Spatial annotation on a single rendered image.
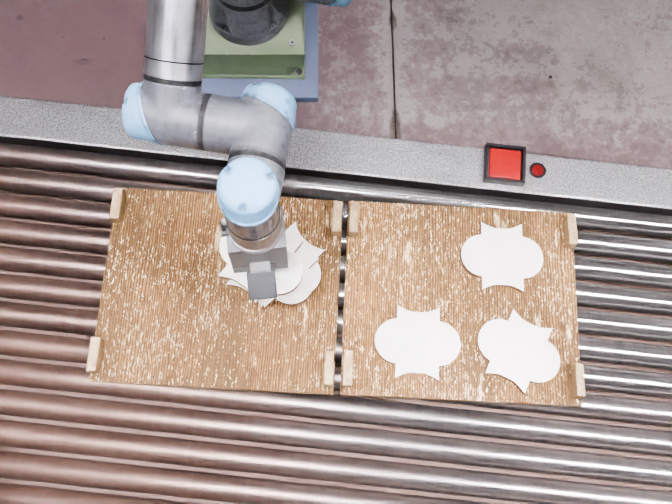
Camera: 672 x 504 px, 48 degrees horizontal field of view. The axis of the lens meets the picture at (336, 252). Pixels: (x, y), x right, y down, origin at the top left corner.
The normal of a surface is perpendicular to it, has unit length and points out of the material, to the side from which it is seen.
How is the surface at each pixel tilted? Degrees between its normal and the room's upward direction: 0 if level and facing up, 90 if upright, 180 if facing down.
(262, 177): 1
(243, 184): 0
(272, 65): 90
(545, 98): 0
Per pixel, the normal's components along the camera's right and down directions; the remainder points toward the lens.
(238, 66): 0.01, 0.95
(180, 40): 0.34, 0.35
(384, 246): 0.04, -0.30
